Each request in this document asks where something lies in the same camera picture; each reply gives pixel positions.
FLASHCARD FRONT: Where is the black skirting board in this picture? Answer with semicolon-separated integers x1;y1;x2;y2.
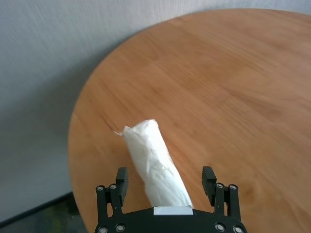
0;191;75;228

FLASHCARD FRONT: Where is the white sandbag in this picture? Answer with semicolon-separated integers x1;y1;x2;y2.
113;118;194;208

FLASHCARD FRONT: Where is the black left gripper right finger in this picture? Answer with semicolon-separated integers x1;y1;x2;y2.
202;166;242;220

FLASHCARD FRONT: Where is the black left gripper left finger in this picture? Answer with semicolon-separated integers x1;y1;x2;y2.
95;166;130;219

